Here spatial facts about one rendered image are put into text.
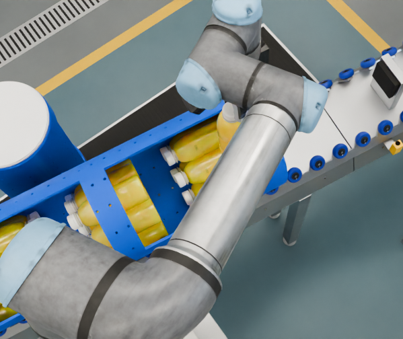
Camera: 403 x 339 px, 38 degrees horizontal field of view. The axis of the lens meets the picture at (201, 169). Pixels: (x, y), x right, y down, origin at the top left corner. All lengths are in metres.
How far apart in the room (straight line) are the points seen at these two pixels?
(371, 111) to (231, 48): 0.97
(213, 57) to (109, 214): 0.61
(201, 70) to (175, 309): 0.37
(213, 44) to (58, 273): 0.42
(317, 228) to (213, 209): 1.92
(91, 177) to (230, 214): 0.74
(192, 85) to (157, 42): 2.20
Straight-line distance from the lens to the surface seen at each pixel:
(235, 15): 0.90
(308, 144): 1.74
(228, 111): 1.20
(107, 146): 2.66
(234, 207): 0.73
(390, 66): 1.72
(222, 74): 0.87
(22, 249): 0.70
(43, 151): 1.75
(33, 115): 1.76
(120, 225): 1.39
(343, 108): 1.81
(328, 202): 2.67
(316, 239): 2.62
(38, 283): 0.69
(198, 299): 0.68
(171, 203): 1.65
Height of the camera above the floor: 2.51
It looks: 68 degrees down
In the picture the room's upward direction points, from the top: 11 degrees counter-clockwise
